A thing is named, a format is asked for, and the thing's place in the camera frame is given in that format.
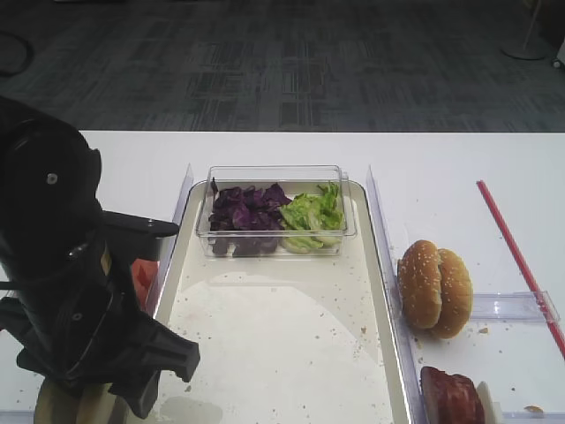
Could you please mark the sesame bun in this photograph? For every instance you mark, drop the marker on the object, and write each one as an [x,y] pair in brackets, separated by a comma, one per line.
[456,296]
[419,280]

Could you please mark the white floor stand base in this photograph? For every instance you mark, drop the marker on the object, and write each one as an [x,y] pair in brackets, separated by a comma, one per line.
[530,48]

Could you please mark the right clear acrylic divider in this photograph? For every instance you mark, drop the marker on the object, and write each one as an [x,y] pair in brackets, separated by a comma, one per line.
[407,402]

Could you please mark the purple cabbage leaves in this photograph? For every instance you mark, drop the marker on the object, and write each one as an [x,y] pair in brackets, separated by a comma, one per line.
[246,209]

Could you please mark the left sesame bun top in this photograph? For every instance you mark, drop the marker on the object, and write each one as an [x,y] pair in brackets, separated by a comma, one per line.
[419,280]

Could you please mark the upper right acrylic crossbar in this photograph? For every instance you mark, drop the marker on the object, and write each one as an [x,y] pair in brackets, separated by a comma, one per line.
[528,307]

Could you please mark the acrylic crossbar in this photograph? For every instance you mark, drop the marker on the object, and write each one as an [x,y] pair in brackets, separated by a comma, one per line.
[531,418]
[528,307]

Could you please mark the lower right acrylic crossbar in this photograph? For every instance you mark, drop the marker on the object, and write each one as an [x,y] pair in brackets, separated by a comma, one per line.
[531,418]

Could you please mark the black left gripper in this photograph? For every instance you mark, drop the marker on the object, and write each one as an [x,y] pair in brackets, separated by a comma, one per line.
[83,324]

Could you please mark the white metal tray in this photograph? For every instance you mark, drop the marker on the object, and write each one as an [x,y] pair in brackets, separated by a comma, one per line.
[287,339]

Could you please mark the clear acrylic divider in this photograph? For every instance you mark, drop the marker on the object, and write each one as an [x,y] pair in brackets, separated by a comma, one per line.
[407,402]
[155,294]

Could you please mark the left clear acrylic divider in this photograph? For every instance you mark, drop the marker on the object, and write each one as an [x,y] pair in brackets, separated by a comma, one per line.
[155,294]

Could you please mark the right sesame bun top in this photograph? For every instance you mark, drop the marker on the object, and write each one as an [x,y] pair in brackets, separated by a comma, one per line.
[456,296]

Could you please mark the right red tape strip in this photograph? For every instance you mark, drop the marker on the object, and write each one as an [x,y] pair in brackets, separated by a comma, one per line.
[523,265]

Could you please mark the bun half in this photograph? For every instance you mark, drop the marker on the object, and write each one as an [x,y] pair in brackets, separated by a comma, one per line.
[96,405]
[55,405]

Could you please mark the green lettuce leaves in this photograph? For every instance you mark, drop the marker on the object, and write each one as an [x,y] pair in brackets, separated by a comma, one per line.
[313,212]

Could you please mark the white block behind patties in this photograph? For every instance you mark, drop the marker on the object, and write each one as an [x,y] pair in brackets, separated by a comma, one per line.
[492,409]

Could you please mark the dark red meat patties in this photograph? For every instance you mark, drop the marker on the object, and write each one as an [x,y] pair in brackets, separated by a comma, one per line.
[450,399]

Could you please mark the clear plastic container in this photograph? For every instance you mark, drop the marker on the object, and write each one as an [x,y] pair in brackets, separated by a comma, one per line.
[294,180]

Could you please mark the upper tomato slice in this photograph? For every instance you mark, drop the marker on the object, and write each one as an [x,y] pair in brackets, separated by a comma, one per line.
[143,276]

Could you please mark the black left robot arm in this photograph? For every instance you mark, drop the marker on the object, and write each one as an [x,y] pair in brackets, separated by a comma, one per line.
[49,179]

